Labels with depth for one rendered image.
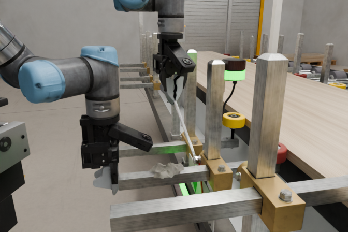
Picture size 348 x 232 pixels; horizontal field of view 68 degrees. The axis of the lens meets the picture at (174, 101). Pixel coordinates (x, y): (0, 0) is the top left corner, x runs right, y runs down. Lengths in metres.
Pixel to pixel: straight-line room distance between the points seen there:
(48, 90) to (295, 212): 0.44
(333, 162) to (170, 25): 0.54
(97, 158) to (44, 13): 7.72
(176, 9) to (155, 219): 0.53
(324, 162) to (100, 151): 0.54
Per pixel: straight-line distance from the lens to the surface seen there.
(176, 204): 0.43
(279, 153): 0.74
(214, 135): 0.71
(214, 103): 0.67
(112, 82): 0.57
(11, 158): 0.73
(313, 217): 0.76
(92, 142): 0.62
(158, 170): 0.69
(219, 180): 0.68
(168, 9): 0.74
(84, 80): 0.53
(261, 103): 0.44
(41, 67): 0.50
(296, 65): 2.23
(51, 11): 8.24
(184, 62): 0.70
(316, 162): 0.74
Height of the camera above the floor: 1.22
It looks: 16 degrees down
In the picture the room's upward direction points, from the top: straight up
